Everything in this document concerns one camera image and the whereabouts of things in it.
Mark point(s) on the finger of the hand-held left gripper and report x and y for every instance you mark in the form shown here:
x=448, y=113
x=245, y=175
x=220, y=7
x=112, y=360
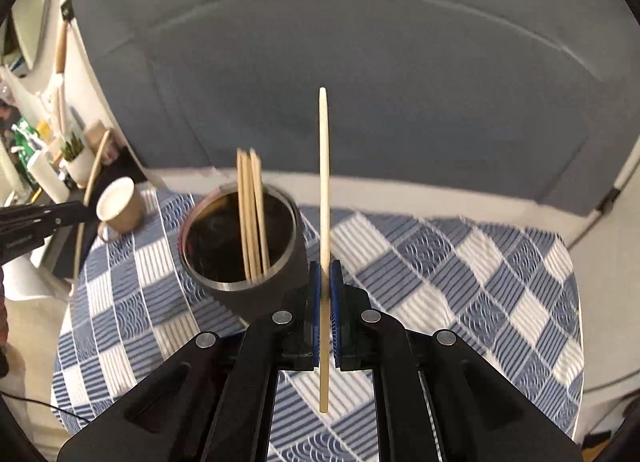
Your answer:
x=45, y=211
x=50, y=224

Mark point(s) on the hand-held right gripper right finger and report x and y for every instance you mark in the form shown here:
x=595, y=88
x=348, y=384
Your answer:
x=336, y=307

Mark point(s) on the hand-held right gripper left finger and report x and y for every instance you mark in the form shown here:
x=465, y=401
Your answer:
x=315, y=307

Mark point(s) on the black cylindrical utensil holder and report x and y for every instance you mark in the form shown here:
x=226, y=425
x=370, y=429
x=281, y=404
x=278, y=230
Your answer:
x=280, y=287

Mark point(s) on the pale single wooden chopstick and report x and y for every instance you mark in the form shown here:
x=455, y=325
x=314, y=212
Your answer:
x=325, y=192
x=97, y=166

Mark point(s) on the group of wooden chopsticks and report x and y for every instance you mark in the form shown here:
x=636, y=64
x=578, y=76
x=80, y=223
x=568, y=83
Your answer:
x=250, y=217

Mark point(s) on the white bottle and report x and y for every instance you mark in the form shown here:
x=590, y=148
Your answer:
x=47, y=176

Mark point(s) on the white chair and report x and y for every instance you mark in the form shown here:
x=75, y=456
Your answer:
x=35, y=282

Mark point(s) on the small plant in white pot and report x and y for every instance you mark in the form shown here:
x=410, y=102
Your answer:
x=79, y=164

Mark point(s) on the beige cup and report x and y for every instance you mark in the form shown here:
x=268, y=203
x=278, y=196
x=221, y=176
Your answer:
x=122, y=207

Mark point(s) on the brown box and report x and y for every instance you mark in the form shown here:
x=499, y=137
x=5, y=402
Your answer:
x=102, y=141

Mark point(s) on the blue patterned tablecloth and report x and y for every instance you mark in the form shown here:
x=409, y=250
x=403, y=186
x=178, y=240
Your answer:
x=450, y=292

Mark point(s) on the grey upholstered headboard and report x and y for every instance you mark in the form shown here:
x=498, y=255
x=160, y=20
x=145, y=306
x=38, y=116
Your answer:
x=380, y=66

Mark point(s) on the black plug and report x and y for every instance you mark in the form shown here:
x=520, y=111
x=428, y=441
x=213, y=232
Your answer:
x=607, y=199

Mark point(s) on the black wall socket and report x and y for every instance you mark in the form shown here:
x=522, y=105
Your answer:
x=66, y=9

